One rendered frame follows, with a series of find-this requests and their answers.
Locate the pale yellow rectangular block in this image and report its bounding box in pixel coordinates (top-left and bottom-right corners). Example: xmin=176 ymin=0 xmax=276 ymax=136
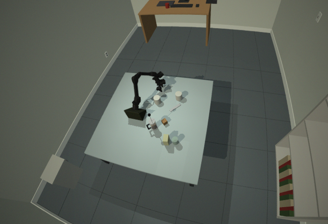
xmin=163 ymin=134 xmax=170 ymax=145

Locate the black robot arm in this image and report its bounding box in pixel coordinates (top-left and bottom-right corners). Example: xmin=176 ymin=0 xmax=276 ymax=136
xmin=131 ymin=72 xmax=165 ymax=110

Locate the grey cylinder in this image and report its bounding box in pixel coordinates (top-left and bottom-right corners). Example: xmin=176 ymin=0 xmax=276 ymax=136
xmin=154 ymin=95 xmax=161 ymax=105
xmin=175 ymin=91 xmax=182 ymax=101

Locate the orange-brown cube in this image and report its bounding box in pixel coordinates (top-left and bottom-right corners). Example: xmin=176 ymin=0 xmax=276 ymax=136
xmin=161 ymin=118 xmax=168 ymax=125

